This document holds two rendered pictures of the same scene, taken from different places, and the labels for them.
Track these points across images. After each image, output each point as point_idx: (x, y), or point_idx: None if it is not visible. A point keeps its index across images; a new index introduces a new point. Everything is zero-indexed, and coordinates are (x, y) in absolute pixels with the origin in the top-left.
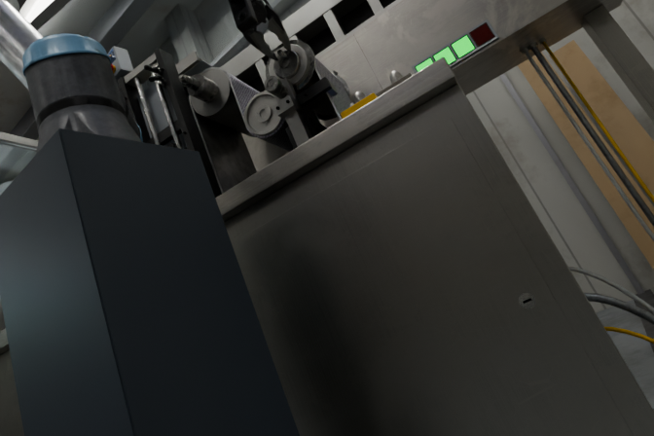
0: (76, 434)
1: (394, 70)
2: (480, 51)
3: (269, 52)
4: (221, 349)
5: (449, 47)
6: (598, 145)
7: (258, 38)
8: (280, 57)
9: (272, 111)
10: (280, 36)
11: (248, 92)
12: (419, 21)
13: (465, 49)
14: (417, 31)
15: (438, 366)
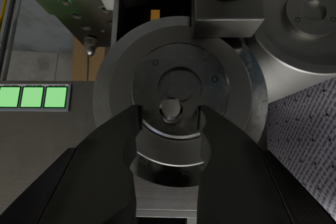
0: None
1: (88, 120)
2: (0, 82)
3: (212, 119)
4: None
5: (20, 105)
6: None
7: (234, 190)
8: (188, 118)
9: (283, 6)
10: (112, 135)
11: (325, 167)
12: (27, 160)
13: (8, 92)
14: (36, 149)
15: None
